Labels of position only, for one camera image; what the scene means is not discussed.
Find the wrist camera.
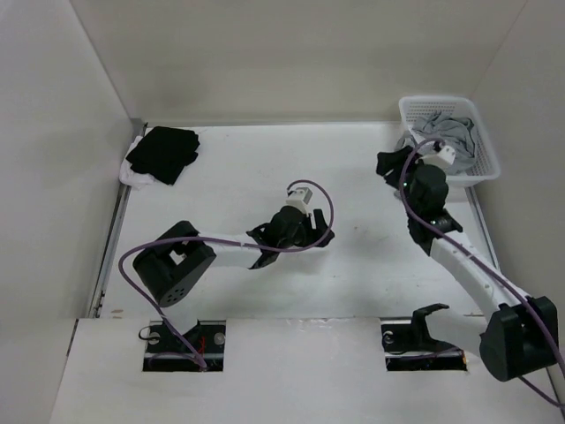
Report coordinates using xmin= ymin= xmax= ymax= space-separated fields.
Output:
xmin=286 ymin=187 xmax=313 ymax=214
xmin=421 ymin=140 xmax=456 ymax=170

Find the folded black tank top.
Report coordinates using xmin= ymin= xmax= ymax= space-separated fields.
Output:
xmin=125 ymin=126 xmax=200 ymax=186

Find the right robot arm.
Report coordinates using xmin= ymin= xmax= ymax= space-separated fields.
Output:
xmin=376 ymin=141 xmax=564 ymax=409

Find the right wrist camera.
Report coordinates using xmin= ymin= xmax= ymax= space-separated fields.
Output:
xmin=421 ymin=140 xmax=456 ymax=170

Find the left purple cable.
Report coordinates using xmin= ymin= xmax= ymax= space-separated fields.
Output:
xmin=117 ymin=179 xmax=335 ymax=370

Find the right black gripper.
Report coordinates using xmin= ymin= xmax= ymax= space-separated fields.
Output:
xmin=377 ymin=145 xmax=428 ymax=217

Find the grey tank top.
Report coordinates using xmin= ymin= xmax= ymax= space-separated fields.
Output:
xmin=412 ymin=111 xmax=478 ymax=175

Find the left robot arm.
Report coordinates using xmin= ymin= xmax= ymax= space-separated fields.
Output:
xmin=133 ymin=205 xmax=335 ymax=308

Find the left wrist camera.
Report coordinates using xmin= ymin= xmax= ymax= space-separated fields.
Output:
xmin=286 ymin=187 xmax=313 ymax=214

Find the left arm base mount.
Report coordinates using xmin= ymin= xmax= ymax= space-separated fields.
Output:
xmin=138 ymin=321 xmax=227 ymax=373

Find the white plastic basket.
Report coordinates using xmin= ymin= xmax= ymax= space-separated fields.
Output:
xmin=395 ymin=95 xmax=501 ymax=187

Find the folded white tank top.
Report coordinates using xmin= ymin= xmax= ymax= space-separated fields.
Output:
xmin=118 ymin=134 xmax=155 ymax=192

